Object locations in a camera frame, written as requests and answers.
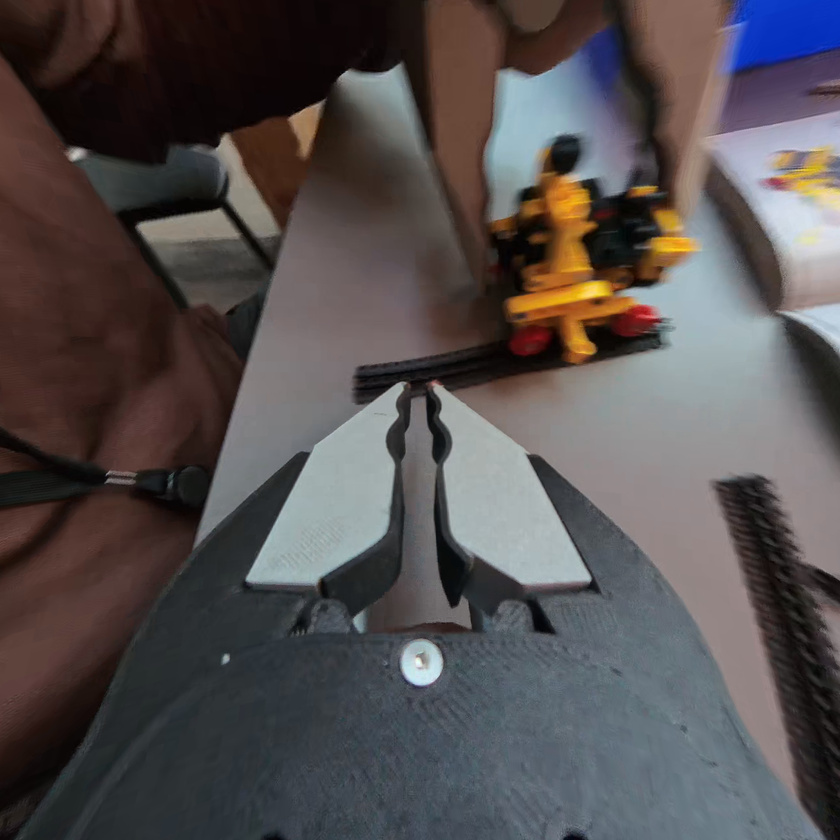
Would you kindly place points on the blue plastic bin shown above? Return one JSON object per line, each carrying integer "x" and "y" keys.
{"x": 787, "y": 33}

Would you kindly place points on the black lego track strip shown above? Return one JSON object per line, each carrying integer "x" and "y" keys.
{"x": 781, "y": 623}
{"x": 426, "y": 374}

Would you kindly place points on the lego instruction booklet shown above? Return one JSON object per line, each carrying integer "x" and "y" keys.
{"x": 774, "y": 229}

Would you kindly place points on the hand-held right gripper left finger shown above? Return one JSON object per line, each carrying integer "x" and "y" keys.
{"x": 328, "y": 512}

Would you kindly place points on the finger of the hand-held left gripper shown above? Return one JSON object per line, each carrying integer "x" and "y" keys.
{"x": 676, "y": 98}
{"x": 459, "y": 144}

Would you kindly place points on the person's left forearm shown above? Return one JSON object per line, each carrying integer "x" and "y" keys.
{"x": 229, "y": 65}

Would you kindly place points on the dark chair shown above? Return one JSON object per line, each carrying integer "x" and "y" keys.
{"x": 170, "y": 184}

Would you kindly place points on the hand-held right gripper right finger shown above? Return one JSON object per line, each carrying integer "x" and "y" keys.
{"x": 512, "y": 512}

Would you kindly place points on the yellow lego bulldozer model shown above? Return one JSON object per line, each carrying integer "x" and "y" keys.
{"x": 577, "y": 262}

